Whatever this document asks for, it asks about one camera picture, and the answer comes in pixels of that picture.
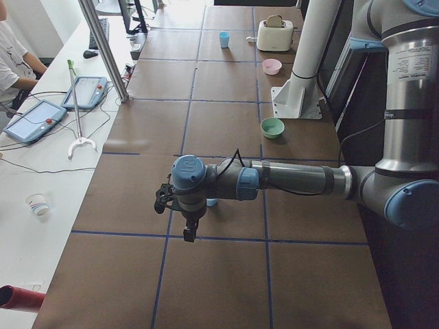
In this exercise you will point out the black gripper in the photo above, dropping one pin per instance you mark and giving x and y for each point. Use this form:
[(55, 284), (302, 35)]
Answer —
[(192, 216)]

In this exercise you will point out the light blue plastic cup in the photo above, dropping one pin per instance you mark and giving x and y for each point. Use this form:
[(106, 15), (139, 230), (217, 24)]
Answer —
[(211, 202)]

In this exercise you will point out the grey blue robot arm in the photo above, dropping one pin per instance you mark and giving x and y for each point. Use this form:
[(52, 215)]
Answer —
[(400, 187)]

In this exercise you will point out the green bowl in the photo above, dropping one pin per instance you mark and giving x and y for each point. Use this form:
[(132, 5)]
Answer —
[(272, 127)]

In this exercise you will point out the white grabber reaching tool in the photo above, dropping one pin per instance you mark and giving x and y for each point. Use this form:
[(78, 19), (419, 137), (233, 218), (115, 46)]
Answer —
[(81, 140)]

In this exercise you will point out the white paper cup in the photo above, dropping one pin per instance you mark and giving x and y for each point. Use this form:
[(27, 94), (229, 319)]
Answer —
[(37, 203)]

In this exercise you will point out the far blue teach pendant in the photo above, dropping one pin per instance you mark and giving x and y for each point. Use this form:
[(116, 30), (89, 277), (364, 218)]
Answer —
[(89, 91)]

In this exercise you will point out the blue teach pendant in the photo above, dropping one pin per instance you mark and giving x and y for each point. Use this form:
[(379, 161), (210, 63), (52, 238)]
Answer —
[(36, 122), (89, 91)]

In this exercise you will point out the pink bowl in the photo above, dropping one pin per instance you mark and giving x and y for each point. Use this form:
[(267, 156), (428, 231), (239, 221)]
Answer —
[(271, 66)]

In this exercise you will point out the near blue teach pendant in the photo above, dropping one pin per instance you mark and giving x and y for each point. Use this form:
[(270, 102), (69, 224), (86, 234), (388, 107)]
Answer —
[(36, 122)]

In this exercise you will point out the red cylinder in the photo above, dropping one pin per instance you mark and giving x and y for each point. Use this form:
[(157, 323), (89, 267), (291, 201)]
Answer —
[(16, 298)]

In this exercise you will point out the black computer mouse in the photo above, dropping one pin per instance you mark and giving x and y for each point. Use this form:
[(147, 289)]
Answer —
[(90, 53)]

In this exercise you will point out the cream toaster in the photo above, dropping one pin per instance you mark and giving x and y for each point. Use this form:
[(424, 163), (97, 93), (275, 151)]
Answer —
[(275, 38)]

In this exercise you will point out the black monitor stand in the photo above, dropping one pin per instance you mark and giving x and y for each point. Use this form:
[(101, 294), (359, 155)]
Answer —
[(133, 18)]

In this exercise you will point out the toast slice in toaster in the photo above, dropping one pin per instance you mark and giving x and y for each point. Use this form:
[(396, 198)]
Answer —
[(274, 21)]

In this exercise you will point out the person in white shirt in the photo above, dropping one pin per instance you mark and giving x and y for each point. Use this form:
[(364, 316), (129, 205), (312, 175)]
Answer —
[(20, 69)]

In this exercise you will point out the aluminium frame post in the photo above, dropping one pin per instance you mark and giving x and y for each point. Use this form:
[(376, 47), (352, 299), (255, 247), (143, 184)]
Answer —
[(94, 25)]

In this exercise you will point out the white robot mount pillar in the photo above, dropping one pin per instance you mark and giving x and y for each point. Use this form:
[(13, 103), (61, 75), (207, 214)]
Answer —
[(298, 98)]

